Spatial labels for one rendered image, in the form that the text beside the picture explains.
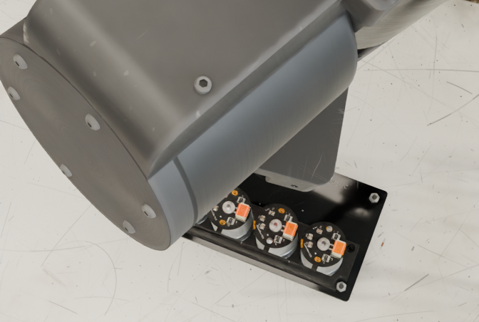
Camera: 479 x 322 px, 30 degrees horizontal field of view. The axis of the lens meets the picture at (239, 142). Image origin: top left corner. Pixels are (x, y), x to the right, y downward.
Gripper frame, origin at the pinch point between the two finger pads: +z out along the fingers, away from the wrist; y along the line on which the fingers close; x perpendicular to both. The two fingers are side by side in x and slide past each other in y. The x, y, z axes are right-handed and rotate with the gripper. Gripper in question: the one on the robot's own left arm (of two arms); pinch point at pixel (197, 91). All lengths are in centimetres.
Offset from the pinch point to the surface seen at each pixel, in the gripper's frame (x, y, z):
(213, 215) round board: 4.7, 2.7, 11.5
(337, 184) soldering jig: 12.6, -1.6, 13.9
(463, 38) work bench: 19.1, -12.9, 12.4
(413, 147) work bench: 17.0, -5.1, 13.3
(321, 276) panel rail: 10.7, 5.0, 9.2
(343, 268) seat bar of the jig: 13.3, 3.7, 12.5
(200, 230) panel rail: 4.2, 3.7, 11.7
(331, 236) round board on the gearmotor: 10.8, 2.7, 9.1
